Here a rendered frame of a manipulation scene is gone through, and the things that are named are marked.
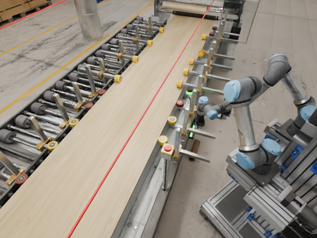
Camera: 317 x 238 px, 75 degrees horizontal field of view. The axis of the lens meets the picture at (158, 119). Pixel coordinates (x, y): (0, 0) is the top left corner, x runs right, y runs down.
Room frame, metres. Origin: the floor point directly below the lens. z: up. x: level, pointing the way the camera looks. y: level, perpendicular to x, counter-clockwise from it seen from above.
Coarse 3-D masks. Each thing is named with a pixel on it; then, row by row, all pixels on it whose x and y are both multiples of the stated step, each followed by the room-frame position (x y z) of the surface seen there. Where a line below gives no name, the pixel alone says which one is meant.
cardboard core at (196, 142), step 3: (195, 141) 1.71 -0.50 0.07; (198, 141) 1.71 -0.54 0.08; (195, 144) 1.65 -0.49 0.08; (198, 144) 1.66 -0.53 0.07; (192, 147) 1.62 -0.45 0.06; (195, 147) 1.61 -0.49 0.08; (198, 147) 1.62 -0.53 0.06; (192, 150) 1.57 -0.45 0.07; (195, 150) 1.56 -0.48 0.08; (189, 159) 1.46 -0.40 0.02; (192, 159) 1.47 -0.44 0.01
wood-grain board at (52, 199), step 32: (192, 32) 3.23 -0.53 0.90; (160, 64) 2.27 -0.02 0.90; (128, 96) 1.64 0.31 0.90; (160, 96) 1.65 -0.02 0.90; (96, 128) 1.20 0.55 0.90; (128, 128) 1.20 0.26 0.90; (160, 128) 1.20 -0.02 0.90; (64, 160) 0.87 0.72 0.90; (96, 160) 0.87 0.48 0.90; (128, 160) 0.87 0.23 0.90; (32, 192) 0.61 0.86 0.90; (64, 192) 0.62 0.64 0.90; (128, 192) 0.62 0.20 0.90; (0, 224) 0.41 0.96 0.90; (32, 224) 0.41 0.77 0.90; (64, 224) 0.41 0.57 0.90; (96, 224) 0.41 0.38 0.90
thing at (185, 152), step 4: (160, 144) 1.08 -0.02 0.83; (180, 152) 1.01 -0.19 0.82; (184, 152) 1.01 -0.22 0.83; (188, 152) 1.01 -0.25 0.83; (192, 156) 0.97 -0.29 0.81; (196, 156) 0.96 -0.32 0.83; (200, 156) 0.96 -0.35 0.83; (204, 156) 0.96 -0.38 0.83; (204, 160) 0.94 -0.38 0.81; (208, 160) 0.93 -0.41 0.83
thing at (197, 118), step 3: (195, 117) 1.22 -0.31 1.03; (198, 117) 1.21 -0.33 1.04; (201, 117) 1.17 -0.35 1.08; (195, 120) 1.22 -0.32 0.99; (198, 120) 1.17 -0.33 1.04; (201, 120) 1.18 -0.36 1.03; (204, 120) 1.18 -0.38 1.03; (195, 123) 1.18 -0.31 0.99; (198, 123) 1.17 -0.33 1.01; (201, 123) 1.16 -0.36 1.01; (204, 123) 1.16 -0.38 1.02; (195, 126) 1.16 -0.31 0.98; (201, 126) 1.16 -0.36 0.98
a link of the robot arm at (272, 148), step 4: (264, 140) 0.78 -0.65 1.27; (268, 140) 0.79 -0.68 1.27; (272, 140) 0.79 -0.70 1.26; (260, 144) 0.77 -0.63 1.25; (264, 144) 0.75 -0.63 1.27; (268, 144) 0.75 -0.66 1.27; (272, 144) 0.76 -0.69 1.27; (276, 144) 0.76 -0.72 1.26; (264, 148) 0.73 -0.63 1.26; (268, 148) 0.72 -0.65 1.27; (272, 148) 0.73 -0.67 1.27; (276, 148) 0.73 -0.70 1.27; (280, 148) 0.73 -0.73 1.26; (268, 152) 0.71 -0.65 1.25; (272, 152) 0.70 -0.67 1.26; (276, 152) 0.70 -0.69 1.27; (268, 156) 0.69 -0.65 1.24; (272, 156) 0.70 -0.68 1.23; (276, 156) 0.70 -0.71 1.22; (268, 160) 0.68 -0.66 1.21; (272, 160) 0.70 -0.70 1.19
